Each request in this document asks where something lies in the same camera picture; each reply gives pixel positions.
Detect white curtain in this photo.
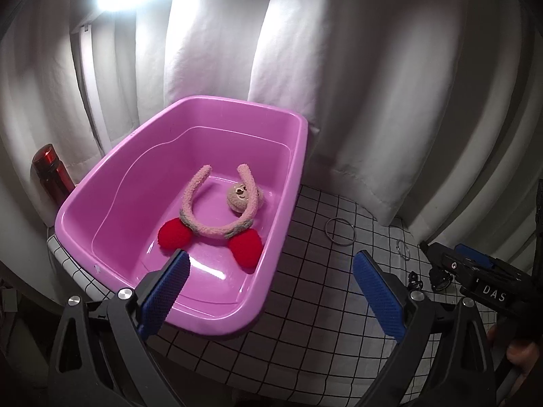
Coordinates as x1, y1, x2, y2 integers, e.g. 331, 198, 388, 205
0, 0, 543, 264

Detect thin metal bangle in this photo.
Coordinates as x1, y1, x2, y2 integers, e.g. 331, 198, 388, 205
324, 217, 355, 247

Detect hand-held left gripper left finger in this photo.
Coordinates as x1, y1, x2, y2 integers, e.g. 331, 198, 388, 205
49, 249, 191, 407

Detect pink plush headband red ears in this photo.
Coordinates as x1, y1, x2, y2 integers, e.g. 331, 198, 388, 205
158, 163, 264, 269

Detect red water bottle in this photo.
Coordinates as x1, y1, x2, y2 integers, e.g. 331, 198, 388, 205
32, 144, 76, 212

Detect person's right hand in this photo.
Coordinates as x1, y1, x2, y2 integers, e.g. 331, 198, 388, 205
487, 326, 536, 374

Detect monkey face plush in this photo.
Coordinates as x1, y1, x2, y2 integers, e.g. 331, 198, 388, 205
224, 181, 266, 213

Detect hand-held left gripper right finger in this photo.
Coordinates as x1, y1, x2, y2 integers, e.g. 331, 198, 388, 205
353, 250, 497, 407

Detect white checkered tablecloth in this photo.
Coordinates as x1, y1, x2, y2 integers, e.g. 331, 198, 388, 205
46, 184, 510, 395

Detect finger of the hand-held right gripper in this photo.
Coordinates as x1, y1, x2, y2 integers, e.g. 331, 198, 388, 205
455, 243, 496, 271
419, 241, 451, 269

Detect pink plastic tub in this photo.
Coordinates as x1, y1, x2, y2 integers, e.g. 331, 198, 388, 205
55, 96, 309, 335

